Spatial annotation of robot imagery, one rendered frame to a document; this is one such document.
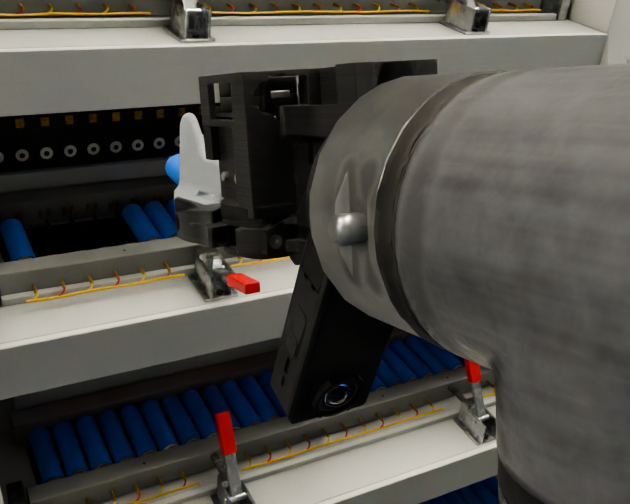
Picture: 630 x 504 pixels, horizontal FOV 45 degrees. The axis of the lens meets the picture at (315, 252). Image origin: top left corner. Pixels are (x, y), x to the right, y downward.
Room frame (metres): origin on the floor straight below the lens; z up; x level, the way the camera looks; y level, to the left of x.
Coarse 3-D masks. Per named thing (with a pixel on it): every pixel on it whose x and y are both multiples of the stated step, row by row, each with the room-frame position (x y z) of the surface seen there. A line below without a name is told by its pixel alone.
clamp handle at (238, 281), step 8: (216, 264) 0.59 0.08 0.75; (216, 272) 0.58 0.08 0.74; (224, 272) 0.58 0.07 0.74; (232, 272) 0.58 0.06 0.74; (232, 280) 0.55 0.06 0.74; (240, 280) 0.54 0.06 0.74; (248, 280) 0.54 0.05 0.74; (256, 280) 0.54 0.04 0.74; (240, 288) 0.54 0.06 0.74; (248, 288) 0.53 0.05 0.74; (256, 288) 0.53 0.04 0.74
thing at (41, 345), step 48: (144, 288) 0.59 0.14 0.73; (192, 288) 0.60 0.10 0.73; (288, 288) 0.62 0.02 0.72; (0, 336) 0.52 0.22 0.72; (48, 336) 0.52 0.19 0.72; (96, 336) 0.54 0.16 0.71; (144, 336) 0.56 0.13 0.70; (192, 336) 0.58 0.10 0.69; (240, 336) 0.60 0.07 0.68; (0, 384) 0.51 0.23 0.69; (48, 384) 0.53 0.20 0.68
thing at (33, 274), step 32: (64, 256) 0.58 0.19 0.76; (96, 256) 0.59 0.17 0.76; (128, 256) 0.59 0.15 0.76; (160, 256) 0.61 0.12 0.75; (192, 256) 0.62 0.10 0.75; (224, 256) 0.64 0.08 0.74; (288, 256) 0.65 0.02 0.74; (0, 288) 0.55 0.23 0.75; (32, 288) 0.56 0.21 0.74; (64, 288) 0.56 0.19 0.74; (96, 288) 0.57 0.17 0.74
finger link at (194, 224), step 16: (176, 208) 0.41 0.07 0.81; (192, 208) 0.38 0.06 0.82; (208, 208) 0.36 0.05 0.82; (176, 224) 0.38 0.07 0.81; (192, 224) 0.36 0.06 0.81; (208, 224) 0.35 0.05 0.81; (224, 224) 0.35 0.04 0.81; (192, 240) 0.36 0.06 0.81; (208, 240) 0.34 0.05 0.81; (224, 240) 0.35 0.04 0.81
